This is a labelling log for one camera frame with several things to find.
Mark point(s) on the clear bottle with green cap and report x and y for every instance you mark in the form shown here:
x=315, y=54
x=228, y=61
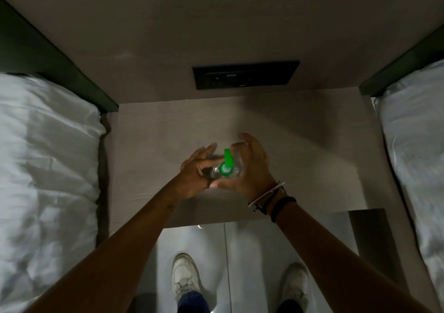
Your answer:
x=227, y=169

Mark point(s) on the person's white shoe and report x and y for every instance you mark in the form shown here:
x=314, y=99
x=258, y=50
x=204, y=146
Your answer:
x=185, y=276
x=295, y=285

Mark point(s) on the person's white right shoe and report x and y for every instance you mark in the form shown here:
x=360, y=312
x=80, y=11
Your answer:
x=295, y=285

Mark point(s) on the thick black wristband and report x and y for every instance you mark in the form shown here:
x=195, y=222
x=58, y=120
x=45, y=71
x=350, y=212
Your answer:
x=282, y=206

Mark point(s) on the white bed duvet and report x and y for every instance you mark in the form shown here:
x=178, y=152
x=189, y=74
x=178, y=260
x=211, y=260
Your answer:
x=45, y=184
x=416, y=149

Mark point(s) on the person's right hand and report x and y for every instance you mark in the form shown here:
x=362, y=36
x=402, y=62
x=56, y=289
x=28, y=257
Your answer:
x=256, y=174

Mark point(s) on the black wall socket panel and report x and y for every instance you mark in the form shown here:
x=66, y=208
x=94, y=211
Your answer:
x=244, y=75

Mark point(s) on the person's left thumb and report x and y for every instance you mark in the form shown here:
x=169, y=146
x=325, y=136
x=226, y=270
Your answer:
x=205, y=169

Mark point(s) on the dark headboard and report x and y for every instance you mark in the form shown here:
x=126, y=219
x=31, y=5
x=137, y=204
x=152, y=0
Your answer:
x=406, y=65
x=52, y=56

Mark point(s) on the person's blue jeans left leg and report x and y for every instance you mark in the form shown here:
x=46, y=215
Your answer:
x=192, y=303

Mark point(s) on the person's right thumb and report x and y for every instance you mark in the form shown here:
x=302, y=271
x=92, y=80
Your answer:
x=223, y=183

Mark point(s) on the person's right forearm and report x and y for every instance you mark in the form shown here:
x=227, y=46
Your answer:
x=333, y=257

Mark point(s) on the person's white left shoe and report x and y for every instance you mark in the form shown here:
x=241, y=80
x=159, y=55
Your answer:
x=185, y=276

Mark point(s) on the person's left hand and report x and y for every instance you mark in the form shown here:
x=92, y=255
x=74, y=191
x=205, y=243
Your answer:
x=190, y=177

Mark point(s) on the person's left forearm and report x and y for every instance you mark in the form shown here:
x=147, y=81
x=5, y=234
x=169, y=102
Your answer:
x=114, y=253

